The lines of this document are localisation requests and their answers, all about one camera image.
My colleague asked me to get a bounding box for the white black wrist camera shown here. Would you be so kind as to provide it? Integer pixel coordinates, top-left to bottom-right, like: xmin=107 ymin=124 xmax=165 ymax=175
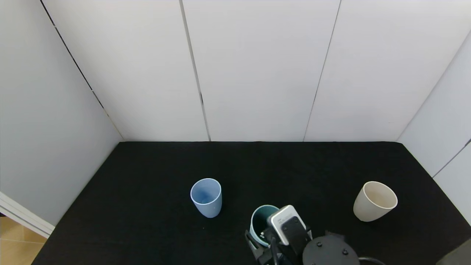
xmin=267 ymin=205 xmax=312 ymax=254

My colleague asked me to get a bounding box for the light blue plastic cup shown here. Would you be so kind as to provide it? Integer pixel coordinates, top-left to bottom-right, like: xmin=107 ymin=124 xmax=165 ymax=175
xmin=190 ymin=178 xmax=223 ymax=218

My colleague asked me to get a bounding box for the black camera cable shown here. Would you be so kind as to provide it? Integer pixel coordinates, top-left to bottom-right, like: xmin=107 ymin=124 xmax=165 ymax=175
xmin=270 ymin=237 xmax=281 ymax=265

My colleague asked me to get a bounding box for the beige plastic cup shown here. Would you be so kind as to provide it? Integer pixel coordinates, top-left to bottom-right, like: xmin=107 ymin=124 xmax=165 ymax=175
xmin=353 ymin=181 xmax=399 ymax=222

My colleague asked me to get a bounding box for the teal plastic cup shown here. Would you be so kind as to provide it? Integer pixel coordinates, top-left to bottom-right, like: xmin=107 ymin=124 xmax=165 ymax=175
xmin=249 ymin=205 xmax=281 ymax=248

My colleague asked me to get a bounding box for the black table cloth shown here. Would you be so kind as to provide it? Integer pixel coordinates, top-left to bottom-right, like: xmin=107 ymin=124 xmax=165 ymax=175
xmin=31 ymin=141 xmax=471 ymax=265

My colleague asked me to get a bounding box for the white wall base trim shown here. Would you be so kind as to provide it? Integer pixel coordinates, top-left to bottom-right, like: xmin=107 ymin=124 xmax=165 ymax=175
xmin=0 ymin=191 xmax=56 ymax=239

